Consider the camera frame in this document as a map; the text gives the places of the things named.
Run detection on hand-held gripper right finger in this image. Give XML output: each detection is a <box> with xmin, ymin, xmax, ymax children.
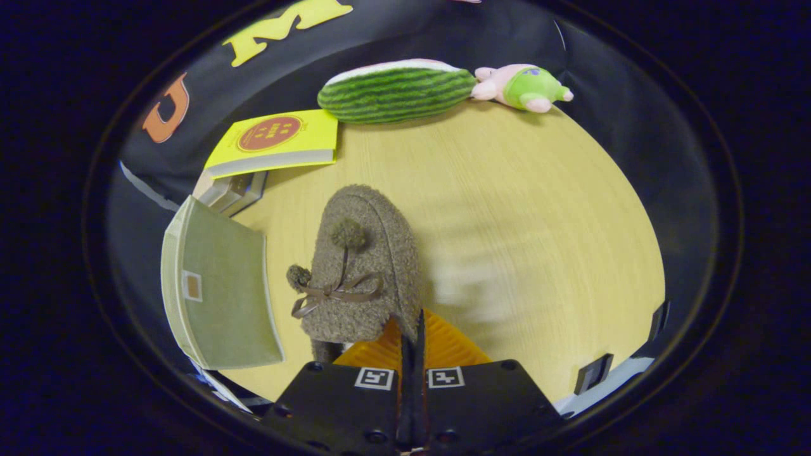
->
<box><xmin>413</xmin><ymin>308</ymin><xmax>565</xmax><ymax>456</ymax></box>

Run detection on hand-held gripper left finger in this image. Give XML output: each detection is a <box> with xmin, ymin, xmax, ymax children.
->
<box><xmin>260</xmin><ymin>317</ymin><xmax>414</xmax><ymax>456</ymax></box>

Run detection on white fabric storage box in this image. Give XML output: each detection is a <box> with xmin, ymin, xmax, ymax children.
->
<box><xmin>160</xmin><ymin>195</ymin><xmax>286</xmax><ymax>371</ymax></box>

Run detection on brown fuzzy shoe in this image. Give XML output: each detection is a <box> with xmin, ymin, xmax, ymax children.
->
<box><xmin>286</xmin><ymin>184</ymin><xmax>424</xmax><ymax>363</ymax></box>

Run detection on white and blue papers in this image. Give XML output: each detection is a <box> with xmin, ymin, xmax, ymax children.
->
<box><xmin>189</xmin><ymin>360</ymin><xmax>254</xmax><ymax>412</ymax></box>

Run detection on beige book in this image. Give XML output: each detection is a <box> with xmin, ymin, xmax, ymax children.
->
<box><xmin>193</xmin><ymin>170</ymin><xmax>268</xmax><ymax>217</ymax></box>

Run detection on yellow book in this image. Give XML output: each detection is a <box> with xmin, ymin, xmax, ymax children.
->
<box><xmin>204</xmin><ymin>109</ymin><xmax>339</xmax><ymax>180</ymax></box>

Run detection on watermelon slice plush toy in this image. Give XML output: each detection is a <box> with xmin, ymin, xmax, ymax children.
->
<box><xmin>317</xmin><ymin>59</ymin><xmax>477</xmax><ymax>125</ymax></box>

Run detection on pink and green plush toy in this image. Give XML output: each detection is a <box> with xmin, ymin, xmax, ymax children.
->
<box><xmin>471</xmin><ymin>63</ymin><xmax>575</xmax><ymax>114</ymax></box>

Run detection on black square bracket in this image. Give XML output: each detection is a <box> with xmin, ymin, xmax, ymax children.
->
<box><xmin>648</xmin><ymin>300</ymin><xmax>670</xmax><ymax>343</ymax></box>
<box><xmin>573</xmin><ymin>353</ymin><xmax>614</xmax><ymax>396</ymax></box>

